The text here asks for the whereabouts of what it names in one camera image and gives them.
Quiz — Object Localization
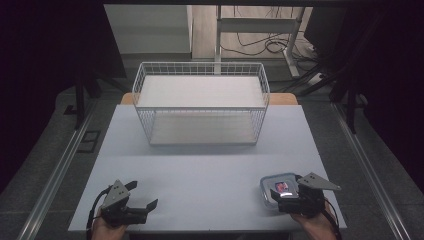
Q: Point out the white metal desk frame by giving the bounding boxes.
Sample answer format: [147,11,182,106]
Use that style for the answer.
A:
[214,5,307,80]

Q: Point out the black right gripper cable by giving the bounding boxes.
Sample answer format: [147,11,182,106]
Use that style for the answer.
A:
[320,198,343,240]

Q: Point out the wooden board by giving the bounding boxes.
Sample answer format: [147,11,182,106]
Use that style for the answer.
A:
[120,92,299,106]

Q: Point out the black stand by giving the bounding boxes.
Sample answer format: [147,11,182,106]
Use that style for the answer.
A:
[73,63,129,131]
[329,66,369,135]

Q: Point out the clear food container with lid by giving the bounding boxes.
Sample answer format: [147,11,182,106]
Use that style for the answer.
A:
[259,172,301,211]

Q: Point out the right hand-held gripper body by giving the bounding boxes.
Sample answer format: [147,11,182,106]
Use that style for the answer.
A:
[277,171,343,218]

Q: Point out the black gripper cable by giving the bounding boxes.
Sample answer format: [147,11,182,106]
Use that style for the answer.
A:
[320,198,343,240]
[85,185,114,240]

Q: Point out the person's left hand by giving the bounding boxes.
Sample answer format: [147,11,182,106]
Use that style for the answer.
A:
[90,205,130,240]

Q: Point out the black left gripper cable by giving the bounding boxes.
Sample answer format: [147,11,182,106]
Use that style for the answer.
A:
[85,185,114,240]

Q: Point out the person's right hand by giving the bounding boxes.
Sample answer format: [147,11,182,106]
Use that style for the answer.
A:
[289,199,338,240]

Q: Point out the metal floor rail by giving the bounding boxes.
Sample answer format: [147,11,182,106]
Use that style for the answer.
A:
[330,102,413,240]
[15,99,98,240]

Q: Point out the white power strip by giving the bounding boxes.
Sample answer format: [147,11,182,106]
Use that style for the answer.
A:
[305,72,327,86]

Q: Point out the white cabinet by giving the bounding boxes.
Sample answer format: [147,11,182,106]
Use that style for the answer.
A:
[103,4,195,62]

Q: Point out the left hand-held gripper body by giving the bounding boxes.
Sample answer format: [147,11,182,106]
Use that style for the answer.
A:
[100,179,150,228]

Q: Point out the black floor cables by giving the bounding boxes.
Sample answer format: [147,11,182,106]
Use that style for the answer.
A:
[219,6,318,64]

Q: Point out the white wire basket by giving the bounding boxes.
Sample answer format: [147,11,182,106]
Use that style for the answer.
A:
[131,61,271,147]

